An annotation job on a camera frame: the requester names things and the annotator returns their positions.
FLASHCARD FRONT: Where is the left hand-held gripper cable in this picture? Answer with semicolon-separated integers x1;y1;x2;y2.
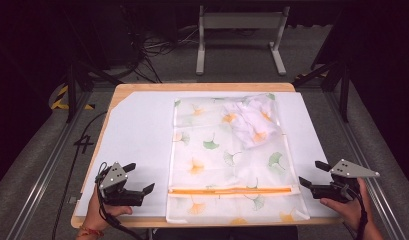
95;161;147;240

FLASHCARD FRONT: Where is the hand-held gripper cable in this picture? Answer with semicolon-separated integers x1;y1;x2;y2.
344;181;369;240
95;161;147;240

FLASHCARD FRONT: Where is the person's dark clothing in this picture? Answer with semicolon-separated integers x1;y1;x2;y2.
151;225;299;240

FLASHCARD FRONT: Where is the right hand-held gripper cable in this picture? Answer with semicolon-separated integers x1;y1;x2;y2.
344;181;369;240

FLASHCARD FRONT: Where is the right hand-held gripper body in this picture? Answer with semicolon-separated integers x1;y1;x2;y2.
310;158;381;204

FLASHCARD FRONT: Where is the bundle of black floor cables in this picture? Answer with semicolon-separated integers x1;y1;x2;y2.
124;6;200;84

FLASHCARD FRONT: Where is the white table mat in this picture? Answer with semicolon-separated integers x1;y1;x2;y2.
74;91;330;218

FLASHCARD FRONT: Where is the grey metal table frame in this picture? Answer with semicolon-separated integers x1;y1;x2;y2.
195;4;291;77

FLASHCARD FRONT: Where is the person's right hand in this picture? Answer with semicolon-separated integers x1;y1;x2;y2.
319;177;374;232

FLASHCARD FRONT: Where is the long black floor cable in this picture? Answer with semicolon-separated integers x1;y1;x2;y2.
51;111;108;240

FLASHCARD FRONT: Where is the white leaf-print garment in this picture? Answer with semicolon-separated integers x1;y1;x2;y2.
221;93;282;150

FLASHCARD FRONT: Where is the black metal stand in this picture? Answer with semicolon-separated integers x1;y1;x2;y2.
291;59;352;124
63;59;124;124

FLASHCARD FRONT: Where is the aluminium floor rail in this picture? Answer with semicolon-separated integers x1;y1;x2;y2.
5;89;94;240
324;89;407;240

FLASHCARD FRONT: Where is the person's left hand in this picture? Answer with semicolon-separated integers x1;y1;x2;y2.
83;186;134;232

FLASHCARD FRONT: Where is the leaf-print mesh laundry bag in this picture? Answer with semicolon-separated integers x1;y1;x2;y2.
165;92;311;225

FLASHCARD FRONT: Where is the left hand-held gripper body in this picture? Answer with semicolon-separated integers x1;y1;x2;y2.
95;161;144;207

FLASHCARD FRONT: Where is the red string bracelet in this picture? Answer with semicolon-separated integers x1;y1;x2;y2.
78;225;105;238

